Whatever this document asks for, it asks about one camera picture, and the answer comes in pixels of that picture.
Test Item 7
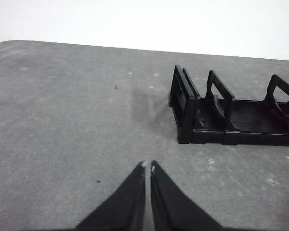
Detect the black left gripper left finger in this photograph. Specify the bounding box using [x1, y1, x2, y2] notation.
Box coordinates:
[74, 160, 147, 231]

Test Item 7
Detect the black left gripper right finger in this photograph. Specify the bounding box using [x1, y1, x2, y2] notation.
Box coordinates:
[150, 160, 224, 231]

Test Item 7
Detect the black plastic dish rack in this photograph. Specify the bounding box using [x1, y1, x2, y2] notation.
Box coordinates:
[168, 64, 289, 147]

